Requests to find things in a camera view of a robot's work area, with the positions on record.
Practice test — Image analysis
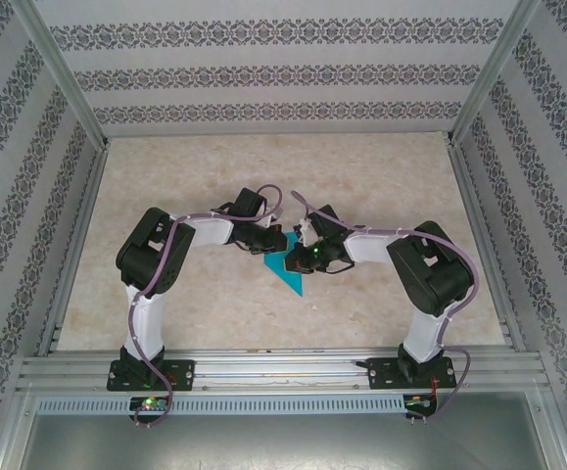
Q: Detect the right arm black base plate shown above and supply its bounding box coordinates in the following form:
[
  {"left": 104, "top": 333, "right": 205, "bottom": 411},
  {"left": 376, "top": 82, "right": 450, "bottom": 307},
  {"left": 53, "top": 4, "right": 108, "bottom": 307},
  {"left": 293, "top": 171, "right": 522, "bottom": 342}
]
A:
[{"left": 368, "top": 356, "right": 455, "bottom": 391}]

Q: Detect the aluminium frame post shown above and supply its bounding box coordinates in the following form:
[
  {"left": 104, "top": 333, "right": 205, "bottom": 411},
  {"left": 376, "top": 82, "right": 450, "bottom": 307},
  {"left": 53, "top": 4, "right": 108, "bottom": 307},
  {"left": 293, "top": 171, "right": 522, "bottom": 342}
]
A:
[
  {"left": 447, "top": 0, "right": 543, "bottom": 146},
  {"left": 11, "top": 0, "right": 111, "bottom": 148},
  {"left": 527, "top": 391, "right": 567, "bottom": 470},
  {"left": 0, "top": 386, "right": 37, "bottom": 470}
]

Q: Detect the grey metal sheet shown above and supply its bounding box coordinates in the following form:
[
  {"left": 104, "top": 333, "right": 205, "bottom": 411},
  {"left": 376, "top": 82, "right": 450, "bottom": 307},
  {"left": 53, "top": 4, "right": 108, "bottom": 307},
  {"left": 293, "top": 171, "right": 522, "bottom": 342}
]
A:
[{"left": 18, "top": 413, "right": 548, "bottom": 470}]

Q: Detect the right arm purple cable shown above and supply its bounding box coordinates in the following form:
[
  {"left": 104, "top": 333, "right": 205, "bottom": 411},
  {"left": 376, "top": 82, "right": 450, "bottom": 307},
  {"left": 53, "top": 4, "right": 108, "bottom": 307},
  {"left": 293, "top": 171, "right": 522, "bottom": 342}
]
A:
[{"left": 290, "top": 189, "right": 483, "bottom": 422}]

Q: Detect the blue paper sheet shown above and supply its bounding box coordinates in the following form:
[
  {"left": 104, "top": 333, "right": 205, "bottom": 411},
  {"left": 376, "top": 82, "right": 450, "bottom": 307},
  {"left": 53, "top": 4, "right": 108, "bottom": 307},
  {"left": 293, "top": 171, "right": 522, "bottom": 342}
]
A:
[{"left": 262, "top": 230, "right": 307, "bottom": 299}]

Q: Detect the aluminium side rail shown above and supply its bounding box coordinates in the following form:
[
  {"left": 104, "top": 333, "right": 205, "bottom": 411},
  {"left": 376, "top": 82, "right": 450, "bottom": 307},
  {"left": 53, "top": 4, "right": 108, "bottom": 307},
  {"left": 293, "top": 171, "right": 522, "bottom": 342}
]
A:
[
  {"left": 37, "top": 139, "right": 111, "bottom": 356},
  {"left": 447, "top": 139, "right": 527, "bottom": 352}
]

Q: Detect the slotted grey cable duct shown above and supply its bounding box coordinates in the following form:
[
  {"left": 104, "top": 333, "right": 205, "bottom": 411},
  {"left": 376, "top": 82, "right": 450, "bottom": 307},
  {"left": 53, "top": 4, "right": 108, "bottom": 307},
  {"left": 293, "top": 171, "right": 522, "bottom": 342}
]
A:
[{"left": 35, "top": 395, "right": 406, "bottom": 416}]

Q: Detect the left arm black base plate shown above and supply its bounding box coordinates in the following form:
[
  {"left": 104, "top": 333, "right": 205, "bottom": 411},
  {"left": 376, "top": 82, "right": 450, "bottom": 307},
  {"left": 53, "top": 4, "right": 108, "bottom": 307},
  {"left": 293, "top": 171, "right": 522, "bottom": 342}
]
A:
[{"left": 108, "top": 359, "right": 197, "bottom": 393}]

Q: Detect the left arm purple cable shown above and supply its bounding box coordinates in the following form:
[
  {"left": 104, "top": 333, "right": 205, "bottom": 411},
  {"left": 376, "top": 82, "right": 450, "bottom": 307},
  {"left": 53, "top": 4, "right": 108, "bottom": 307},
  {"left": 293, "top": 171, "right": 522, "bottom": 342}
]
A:
[{"left": 124, "top": 183, "right": 284, "bottom": 430}]

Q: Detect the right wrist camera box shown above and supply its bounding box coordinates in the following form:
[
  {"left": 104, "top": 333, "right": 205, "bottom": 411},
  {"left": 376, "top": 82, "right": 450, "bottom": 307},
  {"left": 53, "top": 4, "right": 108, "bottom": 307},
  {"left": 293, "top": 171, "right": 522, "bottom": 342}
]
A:
[{"left": 296, "top": 219, "right": 318, "bottom": 246}]

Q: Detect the aluminium mounting rail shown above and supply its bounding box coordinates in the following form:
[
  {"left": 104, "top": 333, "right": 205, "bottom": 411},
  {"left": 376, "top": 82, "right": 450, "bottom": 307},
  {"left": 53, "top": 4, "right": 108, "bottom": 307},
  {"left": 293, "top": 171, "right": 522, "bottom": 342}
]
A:
[{"left": 16, "top": 348, "right": 546, "bottom": 393}]

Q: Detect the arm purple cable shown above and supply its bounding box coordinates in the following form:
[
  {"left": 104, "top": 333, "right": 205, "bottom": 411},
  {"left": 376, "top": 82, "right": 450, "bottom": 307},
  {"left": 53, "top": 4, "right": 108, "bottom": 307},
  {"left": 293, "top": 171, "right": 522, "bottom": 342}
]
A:
[
  {"left": 290, "top": 189, "right": 483, "bottom": 422},
  {"left": 124, "top": 183, "right": 284, "bottom": 430}
]

